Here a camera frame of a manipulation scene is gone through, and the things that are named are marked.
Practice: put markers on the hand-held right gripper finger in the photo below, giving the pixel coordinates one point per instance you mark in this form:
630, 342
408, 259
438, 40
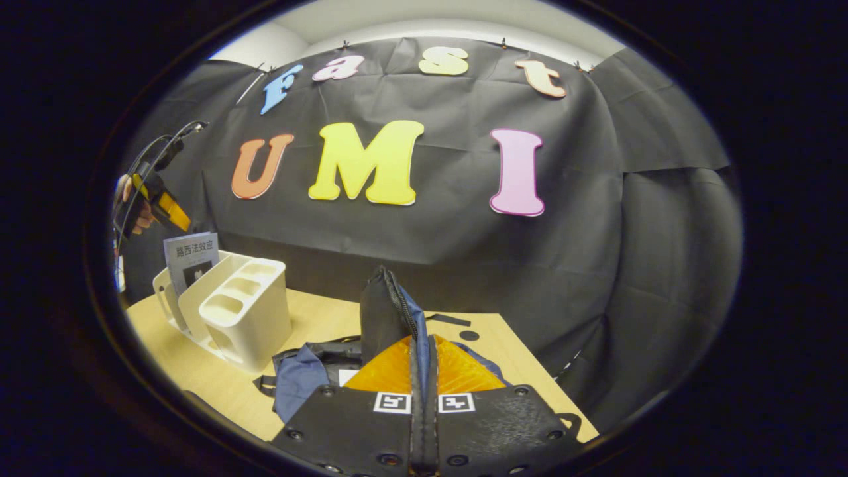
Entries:
417, 430
431, 430

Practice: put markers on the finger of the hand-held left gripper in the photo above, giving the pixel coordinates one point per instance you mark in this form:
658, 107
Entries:
173, 212

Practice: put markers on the purple-blue book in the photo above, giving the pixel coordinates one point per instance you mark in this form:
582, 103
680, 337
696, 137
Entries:
189, 258

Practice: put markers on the blue schoolbag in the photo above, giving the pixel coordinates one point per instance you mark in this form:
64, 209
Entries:
301, 381

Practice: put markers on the cream plastic bookshelf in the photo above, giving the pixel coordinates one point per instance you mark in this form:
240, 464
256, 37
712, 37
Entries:
252, 324

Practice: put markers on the black round table plug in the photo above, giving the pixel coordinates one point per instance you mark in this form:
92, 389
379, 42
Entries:
469, 335

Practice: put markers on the black backdrop cloth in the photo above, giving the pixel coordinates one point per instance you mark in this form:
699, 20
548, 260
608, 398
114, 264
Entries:
596, 265

